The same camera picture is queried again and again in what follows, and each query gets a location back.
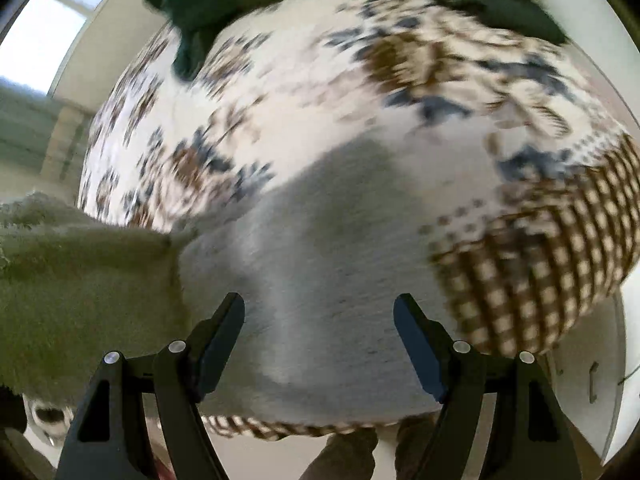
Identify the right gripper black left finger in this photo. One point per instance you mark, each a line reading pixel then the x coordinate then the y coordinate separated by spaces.
pixel 110 438

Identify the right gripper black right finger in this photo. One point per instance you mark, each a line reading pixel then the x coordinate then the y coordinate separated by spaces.
pixel 500 418

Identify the grey fleece pants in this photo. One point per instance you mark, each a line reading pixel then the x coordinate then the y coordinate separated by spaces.
pixel 318 260

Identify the white waste bin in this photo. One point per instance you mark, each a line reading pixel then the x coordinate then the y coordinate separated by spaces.
pixel 48 422

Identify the white nightstand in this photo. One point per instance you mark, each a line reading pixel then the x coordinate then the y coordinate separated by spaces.
pixel 595 376

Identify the floral bed blanket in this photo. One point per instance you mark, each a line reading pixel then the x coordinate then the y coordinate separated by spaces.
pixel 531 183

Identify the left green curtain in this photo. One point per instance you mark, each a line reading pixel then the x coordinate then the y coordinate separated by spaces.
pixel 42 135

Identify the window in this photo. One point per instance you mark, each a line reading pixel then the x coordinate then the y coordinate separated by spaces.
pixel 38 42

